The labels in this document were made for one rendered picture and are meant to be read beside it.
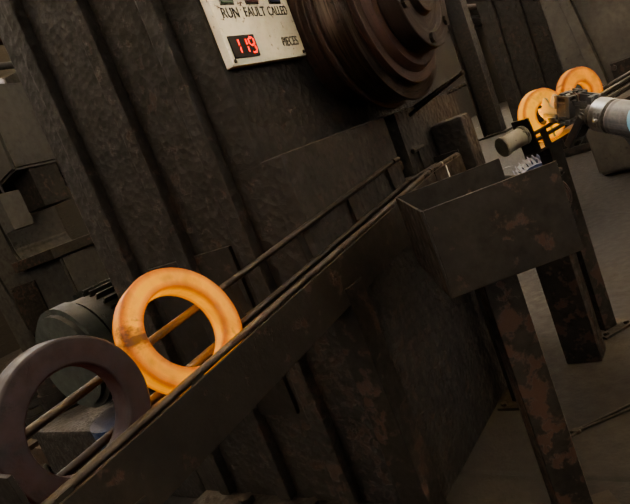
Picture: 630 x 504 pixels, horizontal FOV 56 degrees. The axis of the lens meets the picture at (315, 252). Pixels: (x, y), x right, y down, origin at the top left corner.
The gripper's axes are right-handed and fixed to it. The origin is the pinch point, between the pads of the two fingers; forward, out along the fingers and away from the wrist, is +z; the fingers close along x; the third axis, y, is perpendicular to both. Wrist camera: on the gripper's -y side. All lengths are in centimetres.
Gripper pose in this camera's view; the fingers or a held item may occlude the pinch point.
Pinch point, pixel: (542, 112)
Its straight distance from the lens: 193.4
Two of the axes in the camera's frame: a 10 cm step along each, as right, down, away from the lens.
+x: -8.8, 3.9, -2.8
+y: -2.4, -8.6, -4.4
